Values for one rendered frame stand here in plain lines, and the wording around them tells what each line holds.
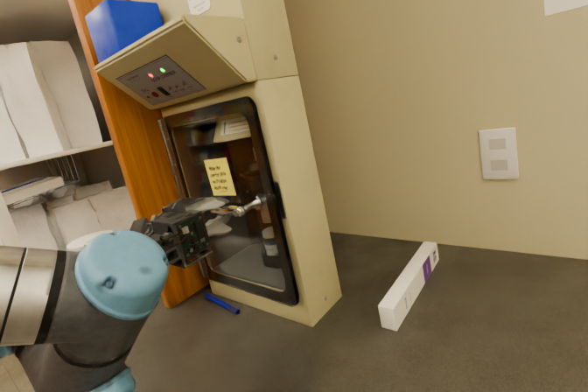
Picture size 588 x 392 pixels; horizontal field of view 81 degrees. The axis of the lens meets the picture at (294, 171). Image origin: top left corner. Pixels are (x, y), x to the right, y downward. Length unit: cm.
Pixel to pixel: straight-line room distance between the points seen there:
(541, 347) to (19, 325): 64
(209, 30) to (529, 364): 66
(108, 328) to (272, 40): 49
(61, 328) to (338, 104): 84
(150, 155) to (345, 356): 59
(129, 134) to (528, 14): 86
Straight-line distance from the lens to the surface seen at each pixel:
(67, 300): 34
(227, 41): 56
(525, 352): 67
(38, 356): 47
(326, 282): 74
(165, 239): 51
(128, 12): 74
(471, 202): 93
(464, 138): 89
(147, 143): 87
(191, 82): 64
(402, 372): 62
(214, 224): 63
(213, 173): 71
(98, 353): 38
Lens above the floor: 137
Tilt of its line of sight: 11 degrees down
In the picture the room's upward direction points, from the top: 12 degrees counter-clockwise
